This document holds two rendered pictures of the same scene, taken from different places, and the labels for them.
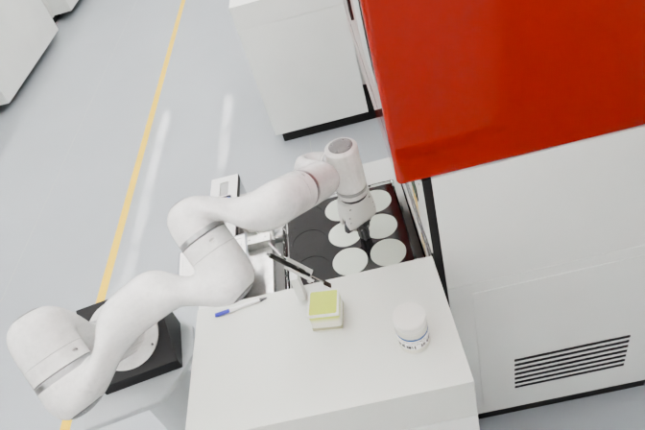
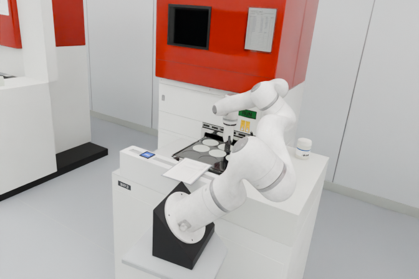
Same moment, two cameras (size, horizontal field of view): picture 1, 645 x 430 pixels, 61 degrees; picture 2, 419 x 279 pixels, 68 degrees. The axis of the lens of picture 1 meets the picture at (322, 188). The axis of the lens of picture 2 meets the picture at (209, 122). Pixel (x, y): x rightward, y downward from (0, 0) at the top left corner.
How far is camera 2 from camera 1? 1.63 m
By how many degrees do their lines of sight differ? 61
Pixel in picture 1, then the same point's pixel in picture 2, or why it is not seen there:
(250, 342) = not seen: hidden behind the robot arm
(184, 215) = (270, 85)
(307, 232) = (201, 157)
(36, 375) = (279, 164)
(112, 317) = (279, 130)
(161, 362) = (209, 228)
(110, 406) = (204, 271)
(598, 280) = not seen: hidden behind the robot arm
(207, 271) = (287, 108)
